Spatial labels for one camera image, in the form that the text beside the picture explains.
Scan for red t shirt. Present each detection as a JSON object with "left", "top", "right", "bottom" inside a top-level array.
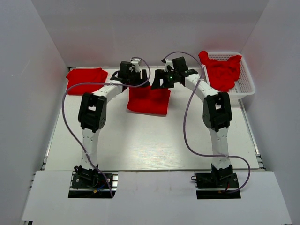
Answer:
[
  {"left": 66, "top": 68, "right": 108, "bottom": 96},
  {"left": 127, "top": 86, "right": 171, "bottom": 116}
]

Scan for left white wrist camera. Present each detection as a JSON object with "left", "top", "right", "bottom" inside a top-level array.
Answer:
[{"left": 130, "top": 58, "right": 141, "bottom": 73}]

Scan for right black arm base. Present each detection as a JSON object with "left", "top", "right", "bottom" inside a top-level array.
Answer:
[{"left": 191, "top": 165, "right": 241, "bottom": 200}]

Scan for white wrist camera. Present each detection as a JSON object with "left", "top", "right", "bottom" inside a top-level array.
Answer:
[
  {"left": 130, "top": 58, "right": 141, "bottom": 73},
  {"left": 161, "top": 59, "right": 173, "bottom": 72}
]

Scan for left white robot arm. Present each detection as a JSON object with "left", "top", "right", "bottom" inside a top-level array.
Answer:
[{"left": 78, "top": 58, "right": 150, "bottom": 170}]

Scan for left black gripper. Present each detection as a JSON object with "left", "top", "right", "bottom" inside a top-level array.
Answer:
[{"left": 127, "top": 69, "right": 150, "bottom": 88}]

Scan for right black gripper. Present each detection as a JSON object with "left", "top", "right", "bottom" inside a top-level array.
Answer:
[{"left": 150, "top": 69, "right": 179, "bottom": 90}]

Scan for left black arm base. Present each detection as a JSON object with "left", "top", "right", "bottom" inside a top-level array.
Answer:
[{"left": 68, "top": 166, "right": 118, "bottom": 199}]

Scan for red t shirts in basket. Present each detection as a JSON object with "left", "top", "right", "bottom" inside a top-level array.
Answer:
[{"left": 198, "top": 51, "right": 242, "bottom": 92}]

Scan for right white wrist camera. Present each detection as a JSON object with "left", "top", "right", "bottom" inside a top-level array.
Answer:
[{"left": 161, "top": 59, "right": 173, "bottom": 72}]

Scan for white plastic basket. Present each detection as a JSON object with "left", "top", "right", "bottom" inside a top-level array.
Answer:
[{"left": 208, "top": 52, "right": 255, "bottom": 102}]

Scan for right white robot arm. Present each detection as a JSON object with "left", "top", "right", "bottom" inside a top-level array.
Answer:
[{"left": 151, "top": 57, "right": 233, "bottom": 187}]

